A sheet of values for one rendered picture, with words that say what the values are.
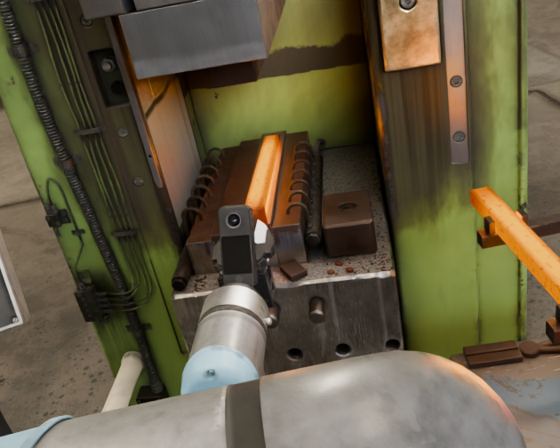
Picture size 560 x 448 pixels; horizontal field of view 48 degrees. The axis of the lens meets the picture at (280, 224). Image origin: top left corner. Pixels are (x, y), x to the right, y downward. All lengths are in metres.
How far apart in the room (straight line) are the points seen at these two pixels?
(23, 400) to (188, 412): 2.34
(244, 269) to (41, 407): 1.73
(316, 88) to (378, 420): 1.24
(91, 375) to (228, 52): 1.79
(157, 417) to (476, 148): 0.97
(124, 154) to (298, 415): 1.00
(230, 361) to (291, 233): 0.38
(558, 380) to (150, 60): 0.77
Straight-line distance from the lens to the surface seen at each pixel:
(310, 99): 1.46
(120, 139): 1.19
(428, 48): 1.07
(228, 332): 0.76
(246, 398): 0.25
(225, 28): 0.94
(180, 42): 0.95
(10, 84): 1.23
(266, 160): 1.23
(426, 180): 1.17
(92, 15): 0.98
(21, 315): 1.09
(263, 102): 1.47
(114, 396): 1.37
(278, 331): 1.10
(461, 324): 1.36
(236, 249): 0.87
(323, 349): 1.12
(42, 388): 2.59
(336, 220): 1.05
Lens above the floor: 1.49
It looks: 29 degrees down
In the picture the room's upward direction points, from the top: 12 degrees counter-clockwise
